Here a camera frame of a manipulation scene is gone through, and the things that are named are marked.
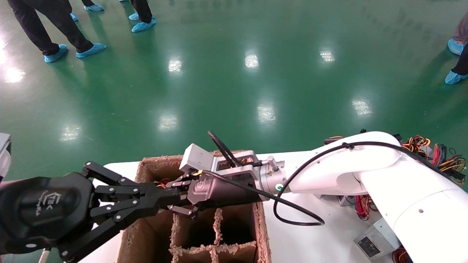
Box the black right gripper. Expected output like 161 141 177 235
166 171 271 218

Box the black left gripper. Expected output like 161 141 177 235
0 162 181 262

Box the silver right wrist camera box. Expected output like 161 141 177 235
179 144 262 179

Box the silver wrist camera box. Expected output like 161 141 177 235
179 144 262 179
0 133 11 179

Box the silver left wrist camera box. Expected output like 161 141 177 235
0 133 11 179

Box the person in grey trousers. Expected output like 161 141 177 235
453 13 468 43

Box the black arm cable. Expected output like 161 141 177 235
199 131 467 226

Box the cardboard box with dividers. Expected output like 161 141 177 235
116 150 272 263

